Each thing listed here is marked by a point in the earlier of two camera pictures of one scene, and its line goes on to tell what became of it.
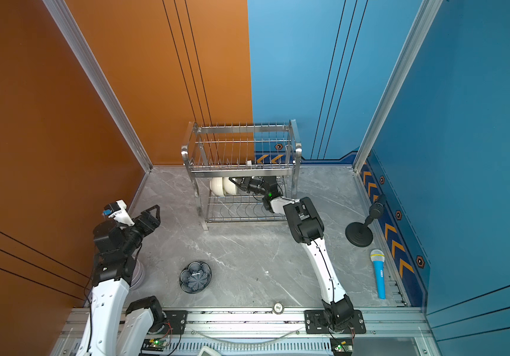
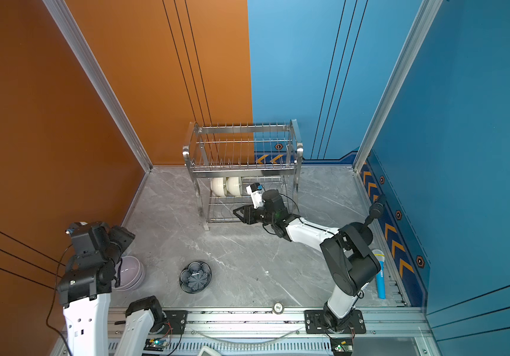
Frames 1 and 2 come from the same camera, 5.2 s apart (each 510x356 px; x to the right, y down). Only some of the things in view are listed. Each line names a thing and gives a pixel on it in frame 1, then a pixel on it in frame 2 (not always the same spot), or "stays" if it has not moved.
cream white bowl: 229,186 stays
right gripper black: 238,178 → 249,214
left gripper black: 153,223 → 122,234
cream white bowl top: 216,185 stays
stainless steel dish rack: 240,173 stays
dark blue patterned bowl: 195,277 stays
